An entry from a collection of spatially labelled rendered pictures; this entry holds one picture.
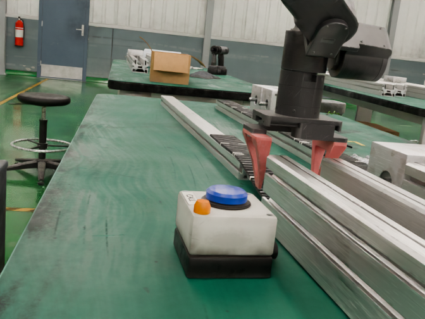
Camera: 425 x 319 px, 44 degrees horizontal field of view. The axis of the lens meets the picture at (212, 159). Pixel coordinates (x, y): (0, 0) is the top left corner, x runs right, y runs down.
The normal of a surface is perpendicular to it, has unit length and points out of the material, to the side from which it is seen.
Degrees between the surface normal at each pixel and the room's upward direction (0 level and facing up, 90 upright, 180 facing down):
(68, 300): 0
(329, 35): 138
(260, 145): 111
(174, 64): 68
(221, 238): 90
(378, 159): 90
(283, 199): 90
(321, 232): 90
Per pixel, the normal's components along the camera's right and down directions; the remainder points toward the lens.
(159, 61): 0.15, -0.16
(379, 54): 0.03, 0.87
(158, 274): 0.11, -0.97
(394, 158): -0.97, -0.05
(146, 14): 0.16, 0.22
